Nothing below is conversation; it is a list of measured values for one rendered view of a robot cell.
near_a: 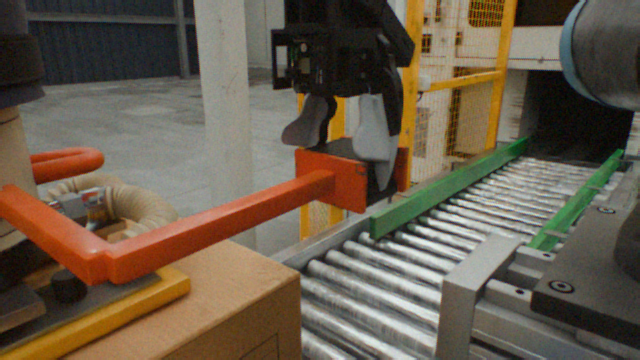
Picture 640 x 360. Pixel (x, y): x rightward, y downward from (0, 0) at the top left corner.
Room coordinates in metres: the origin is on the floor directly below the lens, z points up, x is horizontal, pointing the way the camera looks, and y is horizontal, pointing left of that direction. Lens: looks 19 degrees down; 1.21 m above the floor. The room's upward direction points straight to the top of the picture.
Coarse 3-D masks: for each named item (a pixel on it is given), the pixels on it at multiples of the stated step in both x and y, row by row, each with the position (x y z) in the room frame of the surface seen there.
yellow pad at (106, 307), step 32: (64, 288) 0.35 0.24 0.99; (96, 288) 0.38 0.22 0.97; (128, 288) 0.38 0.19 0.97; (160, 288) 0.39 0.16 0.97; (32, 320) 0.33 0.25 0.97; (64, 320) 0.33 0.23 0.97; (96, 320) 0.34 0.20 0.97; (128, 320) 0.36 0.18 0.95; (0, 352) 0.29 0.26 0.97; (32, 352) 0.30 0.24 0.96; (64, 352) 0.31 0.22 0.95
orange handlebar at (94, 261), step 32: (32, 160) 0.45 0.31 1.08; (64, 160) 0.44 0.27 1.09; (96, 160) 0.47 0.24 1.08; (0, 192) 0.34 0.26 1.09; (256, 192) 0.34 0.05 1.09; (288, 192) 0.35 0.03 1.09; (320, 192) 0.38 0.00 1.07; (32, 224) 0.29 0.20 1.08; (64, 224) 0.28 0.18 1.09; (192, 224) 0.28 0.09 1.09; (224, 224) 0.30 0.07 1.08; (256, 224) 0.32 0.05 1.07; (64, 256) 0.25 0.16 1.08; (96, 256) 0.24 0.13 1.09; (128, 256) 0.24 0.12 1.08; (160, 256) 0.26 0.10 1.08
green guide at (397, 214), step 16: (496, 144) 2.42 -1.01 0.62; (512, 144) 2.35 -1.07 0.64; (480, 160) 2.03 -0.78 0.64; (496, 160) 2.15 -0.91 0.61; (448, 176) 1.78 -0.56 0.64; (464, 176) 1.86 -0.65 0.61; (480, 176) 2.00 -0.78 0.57; (400, 192) 1.56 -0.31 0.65; (416, 192) 1.57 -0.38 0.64; (432, 192) 1.63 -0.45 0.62; (448, 192) 1.74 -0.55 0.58; (384, 208) 1.41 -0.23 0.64; (400, 208) 1.45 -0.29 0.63; (416, 208) 1.54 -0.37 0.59; (384, 224) 1.37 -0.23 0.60; (400, 224) 1.45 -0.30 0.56
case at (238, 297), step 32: (128, 224) 0.60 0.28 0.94; (192, 256) 0.50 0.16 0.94; (224, 256) 0.50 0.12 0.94; (256, 256) 0.50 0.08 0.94; (32, 288) 0.43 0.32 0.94; (192, 288) 0.43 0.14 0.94; (224, 288) 0.42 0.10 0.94; (256, 288) 0.42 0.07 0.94; (288, 288) 0.44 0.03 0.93; (160, 320) 0.37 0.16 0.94; (192, 320) 0.37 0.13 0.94; (224, 320) 0.37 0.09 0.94; (256, 320) 0.40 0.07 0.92; (288, 320) 0.44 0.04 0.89; (96, 352) 0.32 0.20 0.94; (128, 352) 0.32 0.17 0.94; (160, 352) 0.32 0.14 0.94; (192, 352) 0.34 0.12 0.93; (224, 352) 0.37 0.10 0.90; (256, 352) 0.40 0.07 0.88; (288, 352) 0.44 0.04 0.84
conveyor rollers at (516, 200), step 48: (480, 192) 1.84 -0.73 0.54; (528, 192) 1.88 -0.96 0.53; (384, 240) 1.34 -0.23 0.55; (432, 240) 1.40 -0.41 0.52; (480, 240) 1.38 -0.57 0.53; (528, 240) 1.37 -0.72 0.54; (384, 288) 1.11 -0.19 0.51; (432, 288) 1.11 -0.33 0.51; (336, 336) 0.88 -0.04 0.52; (432, 336) 0.85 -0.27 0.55
